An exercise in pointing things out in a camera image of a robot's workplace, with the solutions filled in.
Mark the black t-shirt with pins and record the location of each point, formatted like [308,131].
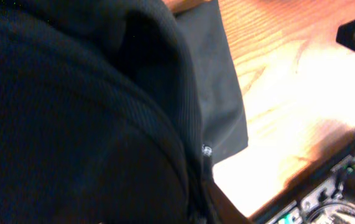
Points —
[115,112]

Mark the black mounting rail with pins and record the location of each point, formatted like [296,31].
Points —
[324,191]

